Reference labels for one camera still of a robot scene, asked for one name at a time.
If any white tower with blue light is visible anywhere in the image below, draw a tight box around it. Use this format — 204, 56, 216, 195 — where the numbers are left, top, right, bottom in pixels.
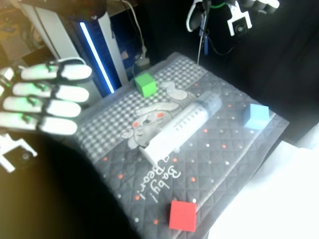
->
18, 0, 129, 99

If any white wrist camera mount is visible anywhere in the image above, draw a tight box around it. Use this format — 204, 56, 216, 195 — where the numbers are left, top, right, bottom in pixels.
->
226, 4, 253, 37
0, 133, 38, 174

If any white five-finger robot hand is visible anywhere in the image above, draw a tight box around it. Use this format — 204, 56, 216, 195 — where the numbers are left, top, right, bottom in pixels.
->
243, 0, 280, 15
0, 59, 93, 137

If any white power plug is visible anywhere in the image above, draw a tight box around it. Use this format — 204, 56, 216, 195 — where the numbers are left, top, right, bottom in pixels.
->
134, 46, 152, 67

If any grey bear-print quilt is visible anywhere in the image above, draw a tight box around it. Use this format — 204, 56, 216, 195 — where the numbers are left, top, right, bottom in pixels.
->
73, 51, 290, 239

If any translucent plastic cup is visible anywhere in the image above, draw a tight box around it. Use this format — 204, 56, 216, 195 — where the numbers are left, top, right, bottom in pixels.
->
139, 91, 223, 164

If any white cable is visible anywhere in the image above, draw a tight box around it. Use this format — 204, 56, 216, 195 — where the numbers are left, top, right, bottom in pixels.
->
121, 0, 150, 54

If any green cube block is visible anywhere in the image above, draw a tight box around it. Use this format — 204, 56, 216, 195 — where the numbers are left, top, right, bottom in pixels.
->
134, 72, 158, 97

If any blue cube block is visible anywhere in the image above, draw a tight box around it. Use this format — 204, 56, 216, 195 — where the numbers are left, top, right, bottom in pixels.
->
243, 103, 271, 130

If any black cable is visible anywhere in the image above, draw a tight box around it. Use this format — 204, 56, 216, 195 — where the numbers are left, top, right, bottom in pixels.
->
205, 29, 236, 56

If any red cube block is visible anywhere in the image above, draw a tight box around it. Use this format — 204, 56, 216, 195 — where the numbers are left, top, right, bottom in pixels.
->
168, 200, 197, 233

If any blue hanging tag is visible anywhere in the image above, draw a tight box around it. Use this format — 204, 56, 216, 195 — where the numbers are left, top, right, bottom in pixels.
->
198, 11, 209, 56

